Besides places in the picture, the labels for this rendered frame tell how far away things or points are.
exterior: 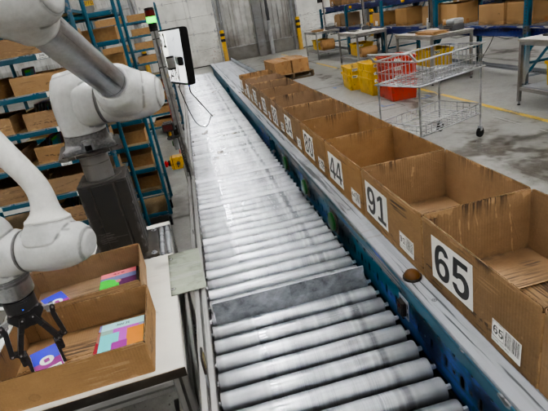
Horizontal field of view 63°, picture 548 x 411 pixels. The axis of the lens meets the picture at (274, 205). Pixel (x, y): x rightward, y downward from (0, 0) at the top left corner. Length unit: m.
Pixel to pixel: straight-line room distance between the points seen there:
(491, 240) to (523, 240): 0.09
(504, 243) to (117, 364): 1.02
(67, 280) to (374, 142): 1.28
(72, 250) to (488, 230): 0.99
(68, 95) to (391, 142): 1.22
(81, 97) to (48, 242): 0.70
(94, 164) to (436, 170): 1.20
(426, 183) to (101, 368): 1.11
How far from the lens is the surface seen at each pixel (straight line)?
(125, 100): 1.58
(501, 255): 1.28
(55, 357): 1.41
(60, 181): 3.04
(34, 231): 1.14
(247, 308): 1.36
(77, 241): 1.11
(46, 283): 1.83
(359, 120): 2.24
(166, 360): 1.29
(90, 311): 1.51
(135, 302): 1.48
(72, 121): 1.73
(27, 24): 1.17
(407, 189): 1.54
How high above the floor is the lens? 1.54
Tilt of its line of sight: 23 degrees down
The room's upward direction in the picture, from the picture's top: 10 degrees counter-clockwise
